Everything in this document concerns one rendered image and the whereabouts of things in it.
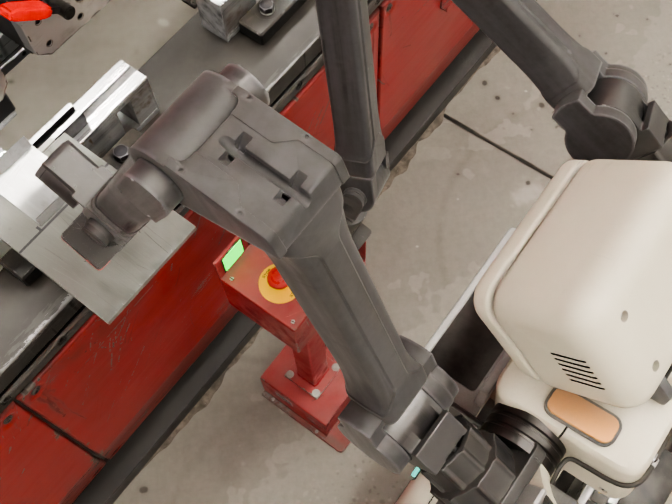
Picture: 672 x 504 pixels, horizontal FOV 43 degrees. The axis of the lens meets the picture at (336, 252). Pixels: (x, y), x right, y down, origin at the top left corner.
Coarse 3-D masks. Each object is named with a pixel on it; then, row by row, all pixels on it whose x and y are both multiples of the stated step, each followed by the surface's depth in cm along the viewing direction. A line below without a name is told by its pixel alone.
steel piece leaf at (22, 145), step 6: (24, 138) 124; (18, 144) 124; (24, 144) 125; (30, 144) 125; (12, 150) 124; (18, 150) 124; (24, 150) 125; (6, 156) 123; (12, 156) 124; (18, 156) 125; (0, 162) 123; (6, 162) 124; (12, 162) 124; (0, 168) 123; (6, 168) 124; (0, 174) 124
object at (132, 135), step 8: (128, 136) 137; (136, 136) 137; (128, 144) 137; (112, 152) 136; (104, 160) 135; (112, 160) 135; (8, 256) 129; (16, 256) 129; (8, 264) 128; (16, 264) 128; (24, 264) 128; (32, 264) 128; (16, 272) 128; (24, 272) 128; (32, 272) 128; (40, 272) 130; (24, 280) 128; (32, 280) 130
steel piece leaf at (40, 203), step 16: (16, 160) 125; (32, 160) 124; (0, 176) 123; (16, 176) 123; (32, 176) 123; (0, 192) 122; (16, 192) 122; (32, 192) 122; (48, 192) 122; (32, 208) 121; (48, 208) 119
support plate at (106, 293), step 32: (96, 160) 124; (0, 224) 120; (32, 224) 120; (64, 224) 120; (160, 224) 120; (192, 224) 120; (32, 256) 118; (64, 256) 118; (128, 256) 118; (160, 256) 118; (64, 288) 116; (96, 288) 116; (128, 288) 116
